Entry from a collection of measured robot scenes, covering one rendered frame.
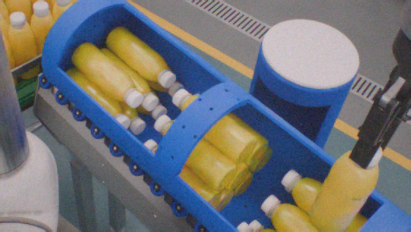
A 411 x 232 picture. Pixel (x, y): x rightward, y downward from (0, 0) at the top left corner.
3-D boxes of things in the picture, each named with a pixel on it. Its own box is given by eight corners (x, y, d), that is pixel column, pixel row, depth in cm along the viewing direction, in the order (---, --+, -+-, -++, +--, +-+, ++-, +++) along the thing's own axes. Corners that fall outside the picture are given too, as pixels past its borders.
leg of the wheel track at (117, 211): (117, 238, 222) (113, 148, 175) (107, 229, 225) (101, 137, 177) (127, 230, 225) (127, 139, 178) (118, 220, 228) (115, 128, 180)
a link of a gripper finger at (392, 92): (426, 67, 64) (408, 82, 60) (405, 100, 67) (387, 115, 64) (409, 56, 65) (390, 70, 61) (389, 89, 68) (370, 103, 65)
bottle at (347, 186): (305, 199, 96) (337, 136, 82) (343, 200, 97) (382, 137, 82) (313, 236, 91) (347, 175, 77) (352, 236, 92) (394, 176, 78)
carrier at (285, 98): (221, 177, 229) (220, 238, 210) (258, 16, 162) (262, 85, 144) (288, 183, 230) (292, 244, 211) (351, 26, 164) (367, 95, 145)
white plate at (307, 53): (260, 14, 161) (260, 17, 162) (264, 81, 143) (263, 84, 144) (351, 23, 162) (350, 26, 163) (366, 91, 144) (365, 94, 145)
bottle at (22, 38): (35, 81, 154) (26, 31, 140) (12, 77, 154) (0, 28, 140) (43, 64, 159) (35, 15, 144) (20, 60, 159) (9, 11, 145)
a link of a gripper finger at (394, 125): (381, 111, 76) (384, 109, 76) (365, 140, 81) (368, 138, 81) (398, 124, 74) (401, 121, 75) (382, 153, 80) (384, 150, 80)
